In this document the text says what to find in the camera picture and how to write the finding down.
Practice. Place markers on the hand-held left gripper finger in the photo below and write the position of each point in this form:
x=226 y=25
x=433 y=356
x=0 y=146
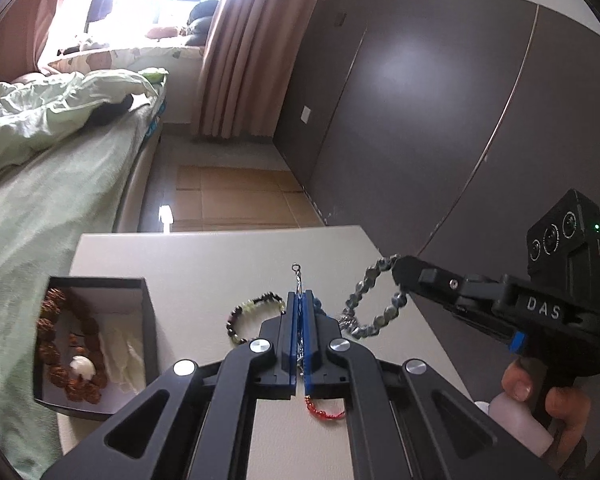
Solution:
x=307 y=340
x=295 y=340

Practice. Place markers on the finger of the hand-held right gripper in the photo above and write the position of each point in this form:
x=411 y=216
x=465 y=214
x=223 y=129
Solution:
x=430 y=280

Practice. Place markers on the black jewelry box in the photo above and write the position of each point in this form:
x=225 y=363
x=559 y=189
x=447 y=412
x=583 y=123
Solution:
x=125 y=300

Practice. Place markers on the person's right hand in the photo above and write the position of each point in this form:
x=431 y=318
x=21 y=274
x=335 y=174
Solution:
x=570 y=415

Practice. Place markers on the white side table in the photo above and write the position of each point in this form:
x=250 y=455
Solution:
x=205 y=260

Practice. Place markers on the white plastic object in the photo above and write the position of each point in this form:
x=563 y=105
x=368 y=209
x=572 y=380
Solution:
x=515 y=425

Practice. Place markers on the flat cardboard sheet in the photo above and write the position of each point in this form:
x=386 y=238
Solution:
x=235 y=195

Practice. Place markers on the white tissue paper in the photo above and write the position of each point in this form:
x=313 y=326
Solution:
x=125 y=355

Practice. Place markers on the white carved pendant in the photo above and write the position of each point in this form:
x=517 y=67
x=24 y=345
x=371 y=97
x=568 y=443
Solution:
x=82 y=367

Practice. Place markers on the bed with green sheet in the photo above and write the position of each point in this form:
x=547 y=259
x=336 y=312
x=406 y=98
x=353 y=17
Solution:
x=55 y=220

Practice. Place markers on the wide pink curtain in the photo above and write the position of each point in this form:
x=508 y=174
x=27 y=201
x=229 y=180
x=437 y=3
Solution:
x=245 y=50

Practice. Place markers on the green toy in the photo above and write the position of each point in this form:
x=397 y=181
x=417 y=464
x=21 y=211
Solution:
x=156 y=76

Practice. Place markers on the patterned window seat cushion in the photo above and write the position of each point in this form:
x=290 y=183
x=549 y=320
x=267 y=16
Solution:
x=130 y=55

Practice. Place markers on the dark plush cushion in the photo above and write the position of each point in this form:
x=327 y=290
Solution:
x=200 y=22

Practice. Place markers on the pink plush toy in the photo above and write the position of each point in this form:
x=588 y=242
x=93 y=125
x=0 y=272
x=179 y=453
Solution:
x=162 y=32

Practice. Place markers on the light green duvet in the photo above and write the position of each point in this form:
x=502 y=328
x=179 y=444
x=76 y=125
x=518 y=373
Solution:
x=40 y=110

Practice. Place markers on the pink pillow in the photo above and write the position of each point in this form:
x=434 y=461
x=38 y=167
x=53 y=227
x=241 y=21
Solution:
x=27 y=79

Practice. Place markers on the narrow pink curtain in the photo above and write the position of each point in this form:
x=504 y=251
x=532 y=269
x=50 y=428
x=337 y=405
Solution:
x=40 y=10

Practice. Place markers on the white wall socket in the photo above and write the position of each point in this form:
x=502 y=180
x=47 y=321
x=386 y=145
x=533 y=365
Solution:
x=305 y=115

